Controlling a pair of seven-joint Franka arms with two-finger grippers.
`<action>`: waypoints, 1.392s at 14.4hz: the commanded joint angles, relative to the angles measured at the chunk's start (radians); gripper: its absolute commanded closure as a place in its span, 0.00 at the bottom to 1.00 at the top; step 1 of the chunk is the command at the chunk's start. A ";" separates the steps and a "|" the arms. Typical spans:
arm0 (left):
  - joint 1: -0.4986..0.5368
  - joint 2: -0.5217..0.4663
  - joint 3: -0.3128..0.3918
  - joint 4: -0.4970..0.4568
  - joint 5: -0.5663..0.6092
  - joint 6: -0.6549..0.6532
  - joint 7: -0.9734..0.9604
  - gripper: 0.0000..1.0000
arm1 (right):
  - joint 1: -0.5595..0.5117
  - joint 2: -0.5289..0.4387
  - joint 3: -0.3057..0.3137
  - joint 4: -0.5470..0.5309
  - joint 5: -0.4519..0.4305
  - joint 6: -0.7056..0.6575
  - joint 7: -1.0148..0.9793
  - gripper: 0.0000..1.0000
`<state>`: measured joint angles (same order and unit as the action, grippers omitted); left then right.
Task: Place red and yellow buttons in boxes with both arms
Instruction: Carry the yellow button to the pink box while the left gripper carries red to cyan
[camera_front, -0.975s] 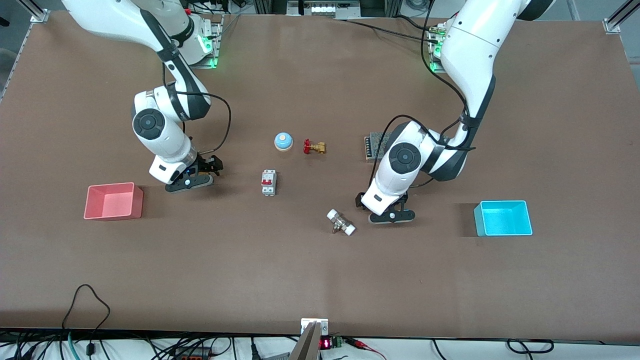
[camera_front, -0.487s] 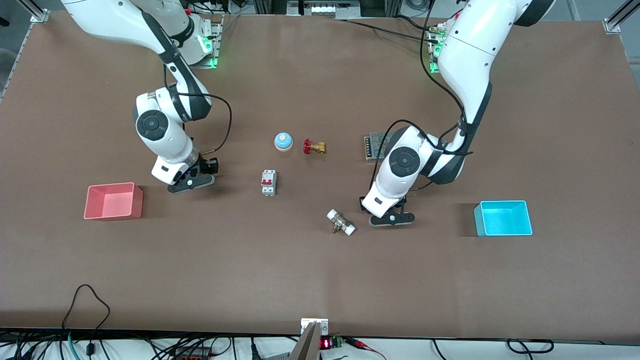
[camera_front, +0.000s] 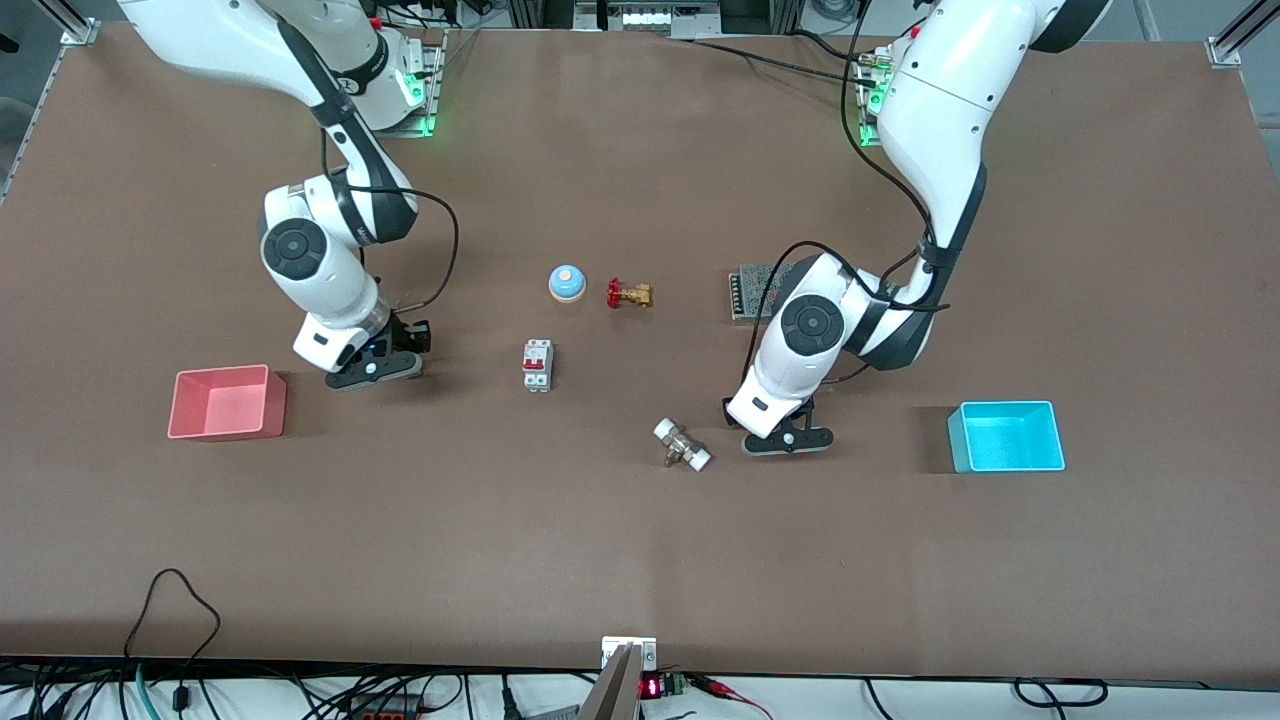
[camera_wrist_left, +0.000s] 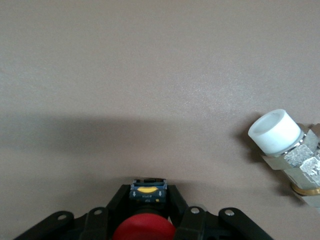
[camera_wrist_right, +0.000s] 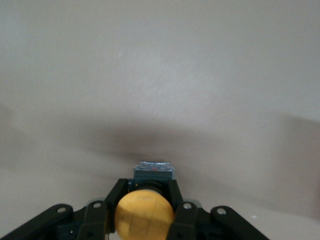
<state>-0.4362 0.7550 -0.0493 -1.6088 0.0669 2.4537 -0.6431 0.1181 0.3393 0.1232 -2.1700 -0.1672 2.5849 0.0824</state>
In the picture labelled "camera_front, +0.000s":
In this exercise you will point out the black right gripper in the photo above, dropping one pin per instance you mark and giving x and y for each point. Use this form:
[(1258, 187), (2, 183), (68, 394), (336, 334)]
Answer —
[(414, 334)]

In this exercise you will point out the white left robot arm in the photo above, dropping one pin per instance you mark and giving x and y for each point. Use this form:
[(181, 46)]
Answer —
[(930, 100)]

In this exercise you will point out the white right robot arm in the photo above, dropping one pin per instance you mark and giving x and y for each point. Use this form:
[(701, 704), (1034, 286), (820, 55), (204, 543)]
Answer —
[(300, 250)]

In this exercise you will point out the white pipe ball valve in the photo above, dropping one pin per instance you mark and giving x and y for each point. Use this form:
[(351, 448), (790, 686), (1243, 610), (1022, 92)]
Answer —
[(683, 445)]

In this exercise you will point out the white circuit breaker red switches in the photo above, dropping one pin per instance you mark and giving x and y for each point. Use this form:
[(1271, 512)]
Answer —
[(537, 365)]

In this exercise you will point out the metal mesh power supply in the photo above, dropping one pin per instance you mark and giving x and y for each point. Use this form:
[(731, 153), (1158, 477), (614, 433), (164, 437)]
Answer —
[(745, 285)]

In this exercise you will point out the blue call bell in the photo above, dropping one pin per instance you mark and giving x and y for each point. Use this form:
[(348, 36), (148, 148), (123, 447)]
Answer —
[(566, 283)]

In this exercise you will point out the brass valve red handwheel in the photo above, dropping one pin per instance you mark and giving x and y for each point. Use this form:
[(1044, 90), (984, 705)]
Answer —
[(630, 294)]

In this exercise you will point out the cyan plastic box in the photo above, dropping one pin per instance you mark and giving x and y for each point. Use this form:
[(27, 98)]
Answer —
[(1005, 440)]

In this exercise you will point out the pink plastic box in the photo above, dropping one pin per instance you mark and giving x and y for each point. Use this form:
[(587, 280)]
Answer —
[(225, 405)]

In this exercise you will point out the red alligator clip lead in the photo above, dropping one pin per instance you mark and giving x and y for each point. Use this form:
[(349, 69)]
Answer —
[(720, 688)]

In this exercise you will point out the red LED display module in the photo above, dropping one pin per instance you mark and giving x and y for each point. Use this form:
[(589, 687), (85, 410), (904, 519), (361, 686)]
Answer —
[(652, 687)]

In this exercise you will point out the metal control box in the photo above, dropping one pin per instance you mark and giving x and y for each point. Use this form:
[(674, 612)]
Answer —
[(650, 20)]

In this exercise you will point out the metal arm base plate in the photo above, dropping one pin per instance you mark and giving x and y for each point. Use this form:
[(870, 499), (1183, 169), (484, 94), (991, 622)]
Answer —
[(870, 120), (415, 131)]

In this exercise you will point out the white mounting bracket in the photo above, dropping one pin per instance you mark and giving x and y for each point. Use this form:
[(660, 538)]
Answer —
[(612, 648)]

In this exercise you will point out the grey camera mount bar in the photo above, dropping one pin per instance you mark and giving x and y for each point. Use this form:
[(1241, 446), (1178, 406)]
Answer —
[(612, 695)]

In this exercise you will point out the aluminium frame profile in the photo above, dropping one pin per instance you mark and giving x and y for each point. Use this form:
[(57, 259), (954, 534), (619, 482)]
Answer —
[(80, 25), (1240, 35)]

